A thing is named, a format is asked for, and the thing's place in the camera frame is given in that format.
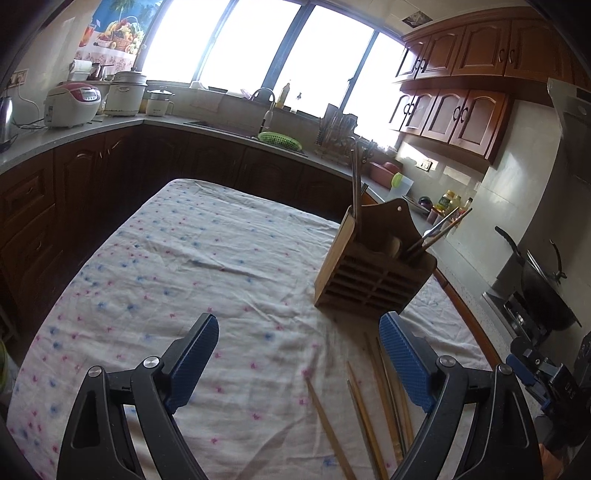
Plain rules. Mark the person's right hand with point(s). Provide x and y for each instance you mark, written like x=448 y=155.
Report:
x=552 y=466

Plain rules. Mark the white red rice cooker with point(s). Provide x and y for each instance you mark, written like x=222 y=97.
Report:
x=71 y=104

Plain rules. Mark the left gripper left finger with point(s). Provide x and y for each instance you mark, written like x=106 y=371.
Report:
x=97 y=442

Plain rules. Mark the bamboo chopstick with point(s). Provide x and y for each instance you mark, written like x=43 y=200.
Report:
x=369 y=434
x=333 y=439
x=386 y=403

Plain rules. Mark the wooden utensil holder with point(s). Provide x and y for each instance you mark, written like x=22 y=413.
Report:
x=374 y=265

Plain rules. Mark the upper wooden cabinets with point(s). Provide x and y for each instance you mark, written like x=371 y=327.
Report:
x=459 y=78

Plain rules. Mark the yellow oil bottle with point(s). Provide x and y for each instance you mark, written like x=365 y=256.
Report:
x=445 y=202

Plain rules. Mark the tropical fruit poster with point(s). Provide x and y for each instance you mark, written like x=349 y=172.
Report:
x=116 y=32

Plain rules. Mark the pink plastic basin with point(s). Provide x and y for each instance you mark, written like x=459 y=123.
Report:
x=383 y=174

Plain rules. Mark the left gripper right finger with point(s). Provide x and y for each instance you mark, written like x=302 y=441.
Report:
x=502 y=441

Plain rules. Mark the grey stone countertop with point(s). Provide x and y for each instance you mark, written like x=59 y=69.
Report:
x=138 y=129

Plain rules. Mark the kitchen faucet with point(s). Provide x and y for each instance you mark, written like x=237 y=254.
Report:
x=265 y=96

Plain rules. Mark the white slow cooker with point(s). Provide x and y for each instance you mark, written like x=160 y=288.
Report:
x=125 y=94

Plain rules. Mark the green dish mat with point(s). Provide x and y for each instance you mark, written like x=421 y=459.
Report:
x=279 y=140

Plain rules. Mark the wooden cabinets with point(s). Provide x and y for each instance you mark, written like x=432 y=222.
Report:
x=115 y=193
x=459 y=78

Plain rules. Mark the white green pitcher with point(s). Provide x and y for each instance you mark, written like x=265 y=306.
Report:
x=400 y=186

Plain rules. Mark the white floral tablecloth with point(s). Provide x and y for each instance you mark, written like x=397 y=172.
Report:
x=196 y=248

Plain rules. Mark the steel range hood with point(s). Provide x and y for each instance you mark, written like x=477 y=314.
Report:
x=573 y=107

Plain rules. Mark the black wok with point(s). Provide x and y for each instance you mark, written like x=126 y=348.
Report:
x=543 y=301

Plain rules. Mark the steel electric kettle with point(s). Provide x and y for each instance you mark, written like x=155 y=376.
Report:
x=7 y=138

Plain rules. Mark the small white pot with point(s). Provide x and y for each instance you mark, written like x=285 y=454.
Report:
x=159 y=102

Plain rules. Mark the lower wooden cabinets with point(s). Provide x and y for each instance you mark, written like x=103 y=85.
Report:
x=115 y=193

